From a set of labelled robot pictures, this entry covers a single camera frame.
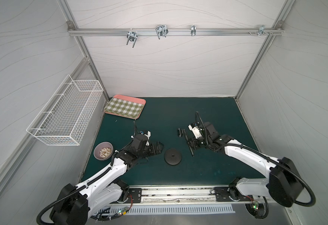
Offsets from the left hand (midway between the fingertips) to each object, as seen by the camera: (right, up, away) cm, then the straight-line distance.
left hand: (159, 148), depth 81 cm
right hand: (+17, +4, +2) cm, 18 cm away
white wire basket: (-47, +17, -12) cm, 52 cm away
